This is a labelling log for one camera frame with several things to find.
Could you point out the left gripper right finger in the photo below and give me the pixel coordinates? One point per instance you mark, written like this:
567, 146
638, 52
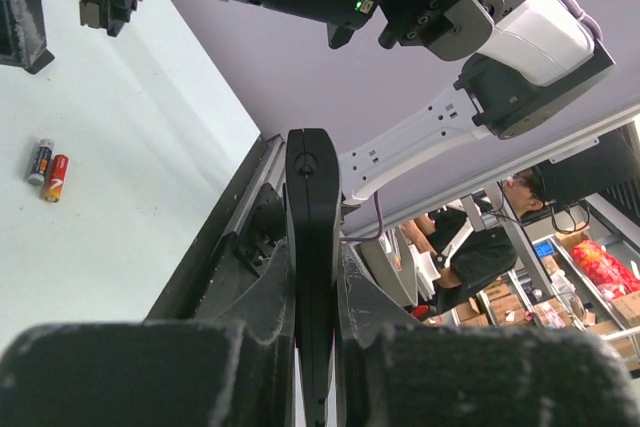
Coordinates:
394, 371

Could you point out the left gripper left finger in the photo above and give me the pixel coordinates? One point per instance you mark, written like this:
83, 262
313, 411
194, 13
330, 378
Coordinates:
235, 369

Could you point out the black grey battery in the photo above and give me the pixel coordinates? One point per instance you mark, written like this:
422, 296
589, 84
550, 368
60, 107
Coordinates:
40, 162

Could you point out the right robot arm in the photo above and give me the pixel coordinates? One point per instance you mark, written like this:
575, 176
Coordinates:
523, 62

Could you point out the red orange battery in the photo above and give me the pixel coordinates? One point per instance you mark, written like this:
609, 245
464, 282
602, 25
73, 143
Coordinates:
57, 177

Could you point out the person in background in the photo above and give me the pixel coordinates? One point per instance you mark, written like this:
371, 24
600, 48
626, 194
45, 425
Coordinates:
484, 255

